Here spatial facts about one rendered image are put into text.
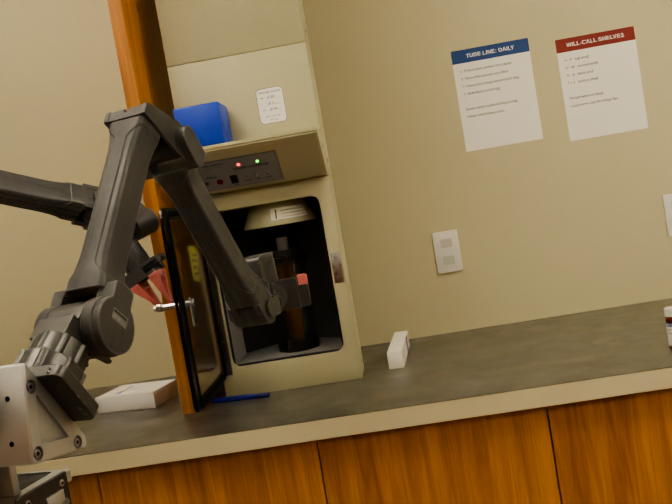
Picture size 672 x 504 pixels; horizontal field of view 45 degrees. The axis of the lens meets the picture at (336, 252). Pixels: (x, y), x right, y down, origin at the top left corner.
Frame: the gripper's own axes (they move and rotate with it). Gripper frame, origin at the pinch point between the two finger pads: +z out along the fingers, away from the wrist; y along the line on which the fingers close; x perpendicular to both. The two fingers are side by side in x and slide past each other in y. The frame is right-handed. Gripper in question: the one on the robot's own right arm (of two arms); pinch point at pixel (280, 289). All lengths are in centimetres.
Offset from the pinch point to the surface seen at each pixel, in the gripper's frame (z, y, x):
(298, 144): -1.9, -9.9, -30.4
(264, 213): 10.1, 2.0, -16.9
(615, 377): -24, -63, 24
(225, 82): 8.1, 4.9, -47.5
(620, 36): 51, -95, -46
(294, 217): 10.0, -4.7, -14.8
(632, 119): 50, -95, -24
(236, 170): 0.8, 4.8, -27.4
